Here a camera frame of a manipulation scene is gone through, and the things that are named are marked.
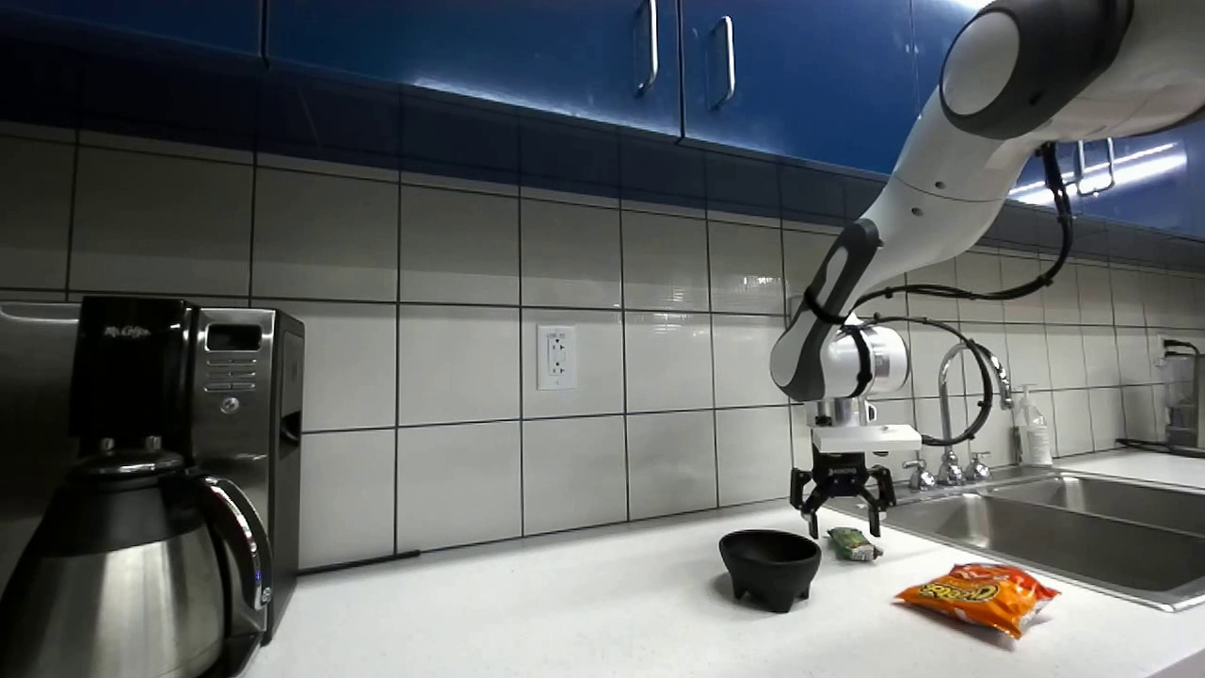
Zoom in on green snack packet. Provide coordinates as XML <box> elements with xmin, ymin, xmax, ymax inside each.
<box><xmin>830</xmin><ymin>527</ymin><xmax>880</xmax><ymax>560</ymax></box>

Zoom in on white wall outlet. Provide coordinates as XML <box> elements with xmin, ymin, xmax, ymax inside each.
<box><xmin>537</xmin><ymin>323</ymin><xmax>578</xmax><ymax>391</ymax></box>

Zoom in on orange chip bag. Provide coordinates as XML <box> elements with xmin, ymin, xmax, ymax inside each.
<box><xmin>898</xmin><ymin>560</ymin><xmax>1060</xmax><ymax>641</ymax></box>

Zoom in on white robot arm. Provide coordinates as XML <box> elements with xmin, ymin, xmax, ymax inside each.
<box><xmin>772</xmin><ymin>0</ymin><xmax>1205</xmax><ymax>530</ymax></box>

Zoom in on stainless steel double sink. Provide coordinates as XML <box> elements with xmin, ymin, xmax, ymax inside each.
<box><xmin>880</xmin><ymin>476</ymin><xmax>1205</xmax><ymax>612</ymax></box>

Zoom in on black steel coffee maker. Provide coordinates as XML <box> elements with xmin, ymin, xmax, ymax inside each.
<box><xmin>68</xmin><ymin>299</ymin><xmax>307</xmax><ymax>618</ymax></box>

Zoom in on blender on far counter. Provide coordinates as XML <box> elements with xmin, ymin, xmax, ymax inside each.
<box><xmin>1159</xmin><ymin>338</ymin><xmax>1205</xmax><ymax>455</ymax></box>

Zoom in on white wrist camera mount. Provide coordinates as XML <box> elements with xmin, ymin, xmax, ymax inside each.
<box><xmin>810</xmin><ymin>399</ymin><xmax>923</xmax><ymax>455</ymax></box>

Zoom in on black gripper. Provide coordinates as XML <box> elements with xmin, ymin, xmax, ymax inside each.
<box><xmin>792</xmin><ymin>451</ymin><xmax>898</xmax><ymax>539</ymax></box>

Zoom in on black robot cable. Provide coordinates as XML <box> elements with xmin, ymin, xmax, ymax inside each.
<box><xmin>846</xmin><ymin>145</ymin><xmax>1076</xmax><ymax>451</ymax></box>

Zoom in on blue upper cabinets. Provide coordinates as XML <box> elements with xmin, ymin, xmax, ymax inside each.
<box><xmin>0</xmin><ymin>0</ymin><xmax>1205</xmax><ymax>243</ymax></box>

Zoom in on black bowl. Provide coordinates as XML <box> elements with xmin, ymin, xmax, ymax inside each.
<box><xmin>721</xmin><ymin>527</ymin><xmax>821</xmax><ymax>614</ymax></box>

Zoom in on clear soap bottle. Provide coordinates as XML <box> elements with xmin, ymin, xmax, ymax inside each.
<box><xmin>1016</xmin><ymin>391</ymin><xmax>1056</xmax><ymax>469</ymax></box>

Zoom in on chrome faucet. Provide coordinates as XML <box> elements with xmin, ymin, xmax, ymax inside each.
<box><xmin>904</xmin><ymin>345</ymin><xmax>1016</xmax><ymax>490</ymax></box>

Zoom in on steel coffee carafe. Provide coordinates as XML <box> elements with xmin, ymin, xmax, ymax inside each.
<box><xmin>0</xmin><ymin>455</ymin><xmax>275</xmax><ymax>678</ymax></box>

